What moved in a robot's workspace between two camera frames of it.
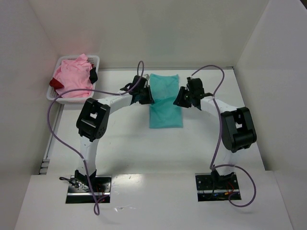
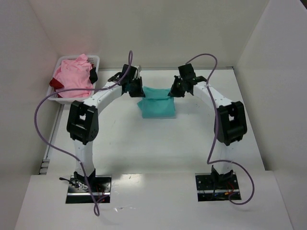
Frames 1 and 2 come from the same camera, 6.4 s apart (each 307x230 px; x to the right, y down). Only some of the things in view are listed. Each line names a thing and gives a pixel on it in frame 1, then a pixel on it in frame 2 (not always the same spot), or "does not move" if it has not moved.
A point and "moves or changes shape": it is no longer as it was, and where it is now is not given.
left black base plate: (101, 187) does not move
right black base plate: (212, 187) does not move
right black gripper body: (181, 98) to (178, 88)
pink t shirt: (74, 74) does not move
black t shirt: (93, 75) does not move
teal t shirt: (163, 113) moves or changes shape
